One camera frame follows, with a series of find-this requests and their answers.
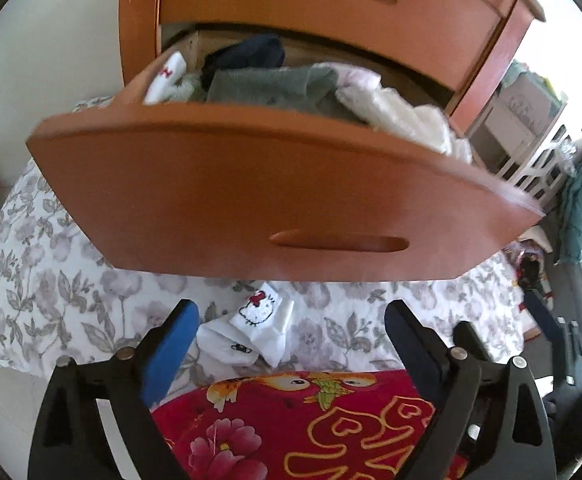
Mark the white sock red bow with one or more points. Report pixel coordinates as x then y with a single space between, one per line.
163 77

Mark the red floral blanket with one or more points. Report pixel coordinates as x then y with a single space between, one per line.
271 435

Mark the grey cloth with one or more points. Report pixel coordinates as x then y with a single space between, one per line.
271 85

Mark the wooden drawer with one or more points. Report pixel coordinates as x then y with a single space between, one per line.
221 200
321 30

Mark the white crinkled cloth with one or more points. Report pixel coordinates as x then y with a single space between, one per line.
401 110

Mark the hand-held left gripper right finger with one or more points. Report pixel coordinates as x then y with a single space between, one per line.
413 355

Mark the grey floral bed blanket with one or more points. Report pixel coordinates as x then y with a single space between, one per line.
46 270

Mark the small white table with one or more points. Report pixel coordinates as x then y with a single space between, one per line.
496 130

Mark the dark green jacket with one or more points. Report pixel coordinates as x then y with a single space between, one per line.
578 210

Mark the white cat print sock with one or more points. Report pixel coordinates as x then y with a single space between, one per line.
263 310

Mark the pale pink garment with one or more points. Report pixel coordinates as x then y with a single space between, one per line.
358 77

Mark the navy cloth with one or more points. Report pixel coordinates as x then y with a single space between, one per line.
251 52

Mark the pale picture board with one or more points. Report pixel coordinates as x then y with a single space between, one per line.
531 100

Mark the mint mesh underwear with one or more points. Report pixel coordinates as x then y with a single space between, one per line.
191 87

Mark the closed wooden drawer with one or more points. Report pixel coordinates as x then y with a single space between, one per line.
321 30

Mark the wooden nightstand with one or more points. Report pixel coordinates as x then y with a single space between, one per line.
141 20

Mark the white sock small print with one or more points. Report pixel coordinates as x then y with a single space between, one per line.
221 340

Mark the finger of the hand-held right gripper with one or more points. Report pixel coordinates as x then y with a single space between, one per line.
473 340
543 322

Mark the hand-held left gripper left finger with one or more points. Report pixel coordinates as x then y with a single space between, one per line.
171 350

